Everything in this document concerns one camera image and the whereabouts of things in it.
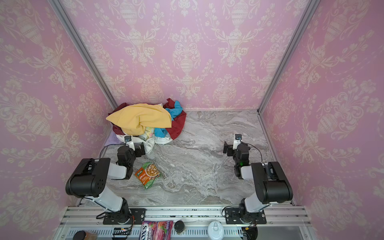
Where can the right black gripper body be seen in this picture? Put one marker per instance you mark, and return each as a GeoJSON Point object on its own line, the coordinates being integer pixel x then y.
{"type": "Point", "coordinates": [228, 148]}

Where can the turquoise blue cloth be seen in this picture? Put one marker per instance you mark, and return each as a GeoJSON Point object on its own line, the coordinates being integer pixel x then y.
{"type": "Point", "coordinates": [178, 117]}

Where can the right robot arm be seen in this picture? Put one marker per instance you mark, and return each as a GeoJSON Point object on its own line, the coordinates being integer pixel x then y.
{"type": "Point", "coordinates": [271, 186]}

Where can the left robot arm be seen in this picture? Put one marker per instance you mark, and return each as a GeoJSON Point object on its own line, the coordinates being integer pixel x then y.
{"type": "Point", "coordinates": [89, 181]}

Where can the dark red cloth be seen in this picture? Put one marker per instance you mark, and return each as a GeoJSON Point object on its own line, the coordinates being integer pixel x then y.
{"type": "Point", "coordinates": [162, 119]}

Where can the white cloth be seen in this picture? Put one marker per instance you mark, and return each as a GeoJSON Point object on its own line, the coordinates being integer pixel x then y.
{"type": "Point", "coordinates": [147, 140]}

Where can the yellow cloth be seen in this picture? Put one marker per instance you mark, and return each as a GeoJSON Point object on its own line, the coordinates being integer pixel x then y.
{"type": "Point", "coordinates": [134, 119]}

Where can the lavender cloth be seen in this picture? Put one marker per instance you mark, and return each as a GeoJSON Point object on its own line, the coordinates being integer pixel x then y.
{"type": "Point", "coordinates": [112, 139]}

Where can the white round lid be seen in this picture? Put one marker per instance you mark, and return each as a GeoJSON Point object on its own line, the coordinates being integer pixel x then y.
{"type": "Point", "coordinates": [215, 231]}

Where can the orange green snack packet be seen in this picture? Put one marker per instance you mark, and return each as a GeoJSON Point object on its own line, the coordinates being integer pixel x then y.
{"type": "Point", "coordinates": [147, 174]}

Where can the small dark jar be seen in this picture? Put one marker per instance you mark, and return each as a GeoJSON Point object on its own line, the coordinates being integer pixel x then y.
{"type": "Point", "coordinates": [179, 227]}

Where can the pink berries snack bag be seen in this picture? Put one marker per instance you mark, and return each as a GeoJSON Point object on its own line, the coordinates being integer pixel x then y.
{"type": "Point", "coordinates": [156, 230]}

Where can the brown bottle black cap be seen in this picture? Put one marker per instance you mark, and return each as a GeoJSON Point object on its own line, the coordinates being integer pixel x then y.
{"type": "Point", "coordinates": [84, 235]}

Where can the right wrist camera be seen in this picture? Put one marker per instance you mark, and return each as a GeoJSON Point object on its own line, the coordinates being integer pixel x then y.
{"type": "Point", "coordinates": [238, 139]}

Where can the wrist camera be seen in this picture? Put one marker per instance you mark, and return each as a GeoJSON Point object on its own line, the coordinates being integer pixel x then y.
{"type": "Point", "coordinates": [238, 139]}
{"type": "Point", "coordinates": [129, 142]}

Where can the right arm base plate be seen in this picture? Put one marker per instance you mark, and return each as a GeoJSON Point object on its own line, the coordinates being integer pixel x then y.
{"type": "Point", "coordinates": [235, 216]}

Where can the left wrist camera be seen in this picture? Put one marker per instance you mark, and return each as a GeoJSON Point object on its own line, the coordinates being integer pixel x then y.
{"type": "Point", "coordinates": [129, 142]}

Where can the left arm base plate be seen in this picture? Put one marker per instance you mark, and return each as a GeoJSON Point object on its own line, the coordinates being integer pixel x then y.
{"type": "Point", "coordinates": [134, 216]}

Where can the right corner aluminium post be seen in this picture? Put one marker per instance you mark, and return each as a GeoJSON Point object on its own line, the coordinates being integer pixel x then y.
{"type": "Point", "coordinates": [295, 39]}

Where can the corner aluminium post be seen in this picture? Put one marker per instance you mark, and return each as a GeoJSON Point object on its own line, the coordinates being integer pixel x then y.
{"type": "Point", "coordinates": [70, 28]}
{"type": "Point", "coordinates": [295, 39]}

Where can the aluminium front rail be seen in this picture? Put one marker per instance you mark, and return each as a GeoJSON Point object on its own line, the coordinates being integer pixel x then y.
{"type": "Point", "coordinates": [283, 222]}

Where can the left corner aluminium post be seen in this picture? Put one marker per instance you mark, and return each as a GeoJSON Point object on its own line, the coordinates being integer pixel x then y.
{"type": "Point", "coordinates": [70, 28]}

